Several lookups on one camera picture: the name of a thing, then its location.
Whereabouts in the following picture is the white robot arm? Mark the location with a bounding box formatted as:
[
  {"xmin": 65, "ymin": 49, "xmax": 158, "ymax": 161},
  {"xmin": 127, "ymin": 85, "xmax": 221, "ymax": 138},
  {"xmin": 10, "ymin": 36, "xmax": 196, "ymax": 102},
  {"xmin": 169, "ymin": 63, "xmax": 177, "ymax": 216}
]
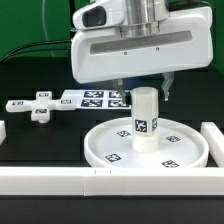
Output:
[{"xmin": 71, "ymin": 0, "xmax": 213, "ymax": 99}]

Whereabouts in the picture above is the thin grey cable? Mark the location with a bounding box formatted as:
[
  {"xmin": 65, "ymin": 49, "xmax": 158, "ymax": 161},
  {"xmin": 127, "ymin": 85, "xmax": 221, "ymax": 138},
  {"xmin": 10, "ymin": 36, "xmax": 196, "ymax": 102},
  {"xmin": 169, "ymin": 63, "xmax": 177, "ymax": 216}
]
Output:
[{"xmin": 41, "ymin": 0, "xmax": 56, "ymax": 58}]

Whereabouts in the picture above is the white right fence bar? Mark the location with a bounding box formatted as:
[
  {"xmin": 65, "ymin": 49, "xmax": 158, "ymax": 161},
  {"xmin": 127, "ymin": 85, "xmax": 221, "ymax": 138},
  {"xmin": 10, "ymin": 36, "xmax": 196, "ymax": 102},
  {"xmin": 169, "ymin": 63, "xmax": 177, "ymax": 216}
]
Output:
[{"xmin": 201, "ymin": 122, "xmax": 224, "ymax": 168}]

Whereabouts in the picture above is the white fence bar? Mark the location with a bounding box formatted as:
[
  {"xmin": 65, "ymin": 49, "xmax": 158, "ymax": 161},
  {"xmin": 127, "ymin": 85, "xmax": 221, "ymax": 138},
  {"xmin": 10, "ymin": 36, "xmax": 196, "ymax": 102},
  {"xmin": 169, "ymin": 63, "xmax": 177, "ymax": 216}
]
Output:
[
  {"xmin": 201, "ymin": 122, "xmax": 224, "ymax": 168},
  {"xmin": 0, "ymin": 167, "xmax": 224, "ymax": 196},
  {"xmin": 0, "ymin": 120, "xmax": 6, "ymax": 145}
]

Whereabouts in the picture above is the white left fence bar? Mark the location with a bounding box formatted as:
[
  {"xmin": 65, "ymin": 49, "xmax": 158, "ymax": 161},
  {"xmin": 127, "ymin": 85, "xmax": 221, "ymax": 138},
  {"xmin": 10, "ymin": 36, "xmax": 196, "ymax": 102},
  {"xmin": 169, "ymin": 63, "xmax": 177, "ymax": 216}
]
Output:
[{"xmin": 0, "ymin": 120, "xmax": 6, "ymax": 145}]

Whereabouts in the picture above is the white front fence bar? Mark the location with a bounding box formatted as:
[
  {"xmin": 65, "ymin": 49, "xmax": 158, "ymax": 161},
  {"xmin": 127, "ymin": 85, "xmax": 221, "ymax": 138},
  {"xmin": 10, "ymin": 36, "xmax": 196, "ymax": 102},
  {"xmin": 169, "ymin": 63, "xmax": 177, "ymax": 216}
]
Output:
[{"xmin": 0, "ymin": 167, "xmax": 224, "ymax": 196}]

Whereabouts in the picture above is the white round table top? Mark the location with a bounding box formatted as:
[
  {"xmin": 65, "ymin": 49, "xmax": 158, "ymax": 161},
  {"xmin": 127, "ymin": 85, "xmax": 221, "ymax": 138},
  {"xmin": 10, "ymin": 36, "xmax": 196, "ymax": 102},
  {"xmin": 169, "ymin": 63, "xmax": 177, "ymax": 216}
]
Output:
[{"xmin": 84, "ymin": 117, "xmax": 209, "ymax": 169}]

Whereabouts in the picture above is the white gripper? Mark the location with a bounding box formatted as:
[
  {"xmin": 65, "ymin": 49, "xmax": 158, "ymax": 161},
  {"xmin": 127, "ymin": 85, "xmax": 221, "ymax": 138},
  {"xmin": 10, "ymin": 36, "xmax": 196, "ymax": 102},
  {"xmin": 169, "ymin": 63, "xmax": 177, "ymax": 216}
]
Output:
[{"xmin": 71, "ymin": 0, "xmax": 213, "ymax": 104}]

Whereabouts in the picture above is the white cross-shaped table base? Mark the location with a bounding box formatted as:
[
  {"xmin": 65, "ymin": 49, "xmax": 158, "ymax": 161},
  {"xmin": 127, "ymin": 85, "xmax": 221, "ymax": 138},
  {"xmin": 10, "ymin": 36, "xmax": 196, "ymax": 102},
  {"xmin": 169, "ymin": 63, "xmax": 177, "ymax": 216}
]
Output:
[{"xmin": 6, "ymin": 91, "xmax": 76, "ymax": 123}]

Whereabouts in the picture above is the white marker sheet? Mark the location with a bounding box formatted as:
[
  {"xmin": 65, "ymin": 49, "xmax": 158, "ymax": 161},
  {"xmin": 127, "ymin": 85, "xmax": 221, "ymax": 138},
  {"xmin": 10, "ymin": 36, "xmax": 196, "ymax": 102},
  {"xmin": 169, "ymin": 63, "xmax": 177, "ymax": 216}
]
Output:
[{"xmin": 62, "ymin": 90, "xmax": 131, "ymax": 109}]

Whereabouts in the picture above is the black cable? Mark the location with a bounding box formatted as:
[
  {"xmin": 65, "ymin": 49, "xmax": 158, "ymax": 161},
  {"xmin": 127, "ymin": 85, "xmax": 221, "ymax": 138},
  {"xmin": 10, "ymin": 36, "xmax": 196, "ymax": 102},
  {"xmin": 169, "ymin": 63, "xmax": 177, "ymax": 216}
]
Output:
[{"xmin": 0, "ymin": 37, "xmax": 73, "ymax": 64}]

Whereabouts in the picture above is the black vertical cable connector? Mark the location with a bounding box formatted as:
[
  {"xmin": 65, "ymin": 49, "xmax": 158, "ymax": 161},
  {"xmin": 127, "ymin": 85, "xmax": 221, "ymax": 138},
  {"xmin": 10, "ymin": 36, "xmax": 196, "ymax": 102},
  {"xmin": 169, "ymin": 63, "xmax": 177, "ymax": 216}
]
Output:
[{"xmin": 68, "ymin": 0, "xmax": 76, "ymax": 35}]

